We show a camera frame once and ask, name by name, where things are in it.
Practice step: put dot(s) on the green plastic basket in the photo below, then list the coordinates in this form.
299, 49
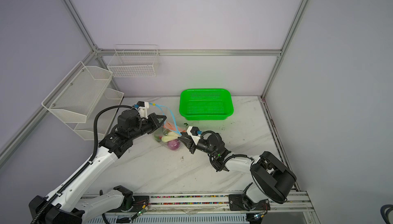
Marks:
206, 104

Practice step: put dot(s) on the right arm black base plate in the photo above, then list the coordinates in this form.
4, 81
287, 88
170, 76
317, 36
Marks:
240, 202

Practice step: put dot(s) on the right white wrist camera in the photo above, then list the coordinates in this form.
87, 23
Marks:
195, 133

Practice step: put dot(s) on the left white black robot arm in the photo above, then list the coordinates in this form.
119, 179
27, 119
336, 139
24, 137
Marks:
63, 205

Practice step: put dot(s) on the orange toy carrot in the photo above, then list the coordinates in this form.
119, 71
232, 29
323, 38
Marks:
173, 128

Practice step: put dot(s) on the clear zip bag blue zipper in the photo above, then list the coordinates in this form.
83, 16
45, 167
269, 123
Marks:
162, 131

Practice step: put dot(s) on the white wire wall basket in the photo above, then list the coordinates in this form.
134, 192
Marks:
134, 60

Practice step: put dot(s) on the purple toy onion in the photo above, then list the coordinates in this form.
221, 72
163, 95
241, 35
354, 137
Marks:
174, 145

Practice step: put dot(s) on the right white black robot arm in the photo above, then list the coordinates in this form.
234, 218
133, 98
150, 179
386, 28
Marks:
270, 178

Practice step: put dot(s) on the white mesh shelf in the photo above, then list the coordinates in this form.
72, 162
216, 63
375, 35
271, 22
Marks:
73, 100
109, 98

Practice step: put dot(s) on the white toy radish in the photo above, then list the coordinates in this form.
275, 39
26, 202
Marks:
169, 137

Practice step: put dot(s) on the white mesh upper shelf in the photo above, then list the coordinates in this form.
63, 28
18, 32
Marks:
73, 100

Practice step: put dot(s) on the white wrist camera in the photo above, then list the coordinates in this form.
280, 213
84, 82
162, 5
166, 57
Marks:
142, 108
195, 133

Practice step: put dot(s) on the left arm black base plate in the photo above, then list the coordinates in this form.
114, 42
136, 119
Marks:
133, 205

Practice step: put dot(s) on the white mesh lower shelf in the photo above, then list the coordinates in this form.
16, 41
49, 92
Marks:
109, 98

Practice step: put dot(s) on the aluminium front rail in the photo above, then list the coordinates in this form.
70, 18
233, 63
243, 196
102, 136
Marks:
213, 203

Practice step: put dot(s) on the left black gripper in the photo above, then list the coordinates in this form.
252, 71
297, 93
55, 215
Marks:
154, 117

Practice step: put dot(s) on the yellow green toy corn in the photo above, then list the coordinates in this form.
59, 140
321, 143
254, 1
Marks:
158, 138

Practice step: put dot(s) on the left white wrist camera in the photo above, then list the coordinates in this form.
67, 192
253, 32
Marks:
142, 108

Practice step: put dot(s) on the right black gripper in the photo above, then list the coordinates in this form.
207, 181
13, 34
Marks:
191, 146

